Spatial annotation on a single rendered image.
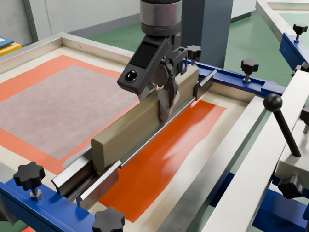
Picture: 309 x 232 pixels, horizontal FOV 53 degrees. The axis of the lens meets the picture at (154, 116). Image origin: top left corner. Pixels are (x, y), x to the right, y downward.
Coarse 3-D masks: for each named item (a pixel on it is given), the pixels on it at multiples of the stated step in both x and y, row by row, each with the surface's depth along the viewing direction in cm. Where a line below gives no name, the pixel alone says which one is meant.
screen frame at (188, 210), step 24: (24, 48) 102; (48, 48) 107; (72, 48) 110; (96, 48) 103; (120, 48) 102; (0, 72) 95; (240, 96) 82; (264, 96) 78; (240, 120) 70; (240, 144) 63; (0, 168) 58; (216, 168) 58; (192, 192) 53; (216, 192) 57; (168, 216) 49; (192, 216) 49
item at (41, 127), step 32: (0, 96) 85; (32, 96) 85; (0, 128) 73; (32, 128) 73; (64, 128) 73; (96, 128) 73; (32, 160) 64; (64, 160) 64; (160, 160) 64; (128, 192) 57; (160, 192) 57
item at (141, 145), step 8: (192, 96) 77; (184, 104) 74; (176, 112) 71; (168, 120) 68; (160, 128) 66; (152, 136) 64; (144, 144) 62; (128, 152) 59; (136, 152) 60; (120, 160) 58; (128, 160) 58; (120, 168) 57
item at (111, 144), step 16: (176, 80) 70; (192, 80) 75; (128, 112) 59; (144, 112) 60; (112, 128) 55; (128, 128) 56; (144, 128) 62; (96, 144) 52; (112, 144) 54; (128, 144) 58; (96, 160) 55; (112, 160) 56
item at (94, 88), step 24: (24, 72) 96; (48, 72) 96; (72, 72) 96; (96, 72) 96; (72, 96) 85; (96, 96) 85; (120, 96) 85; (192, 120) 76; (216, 120) 76; (192, 144) 68
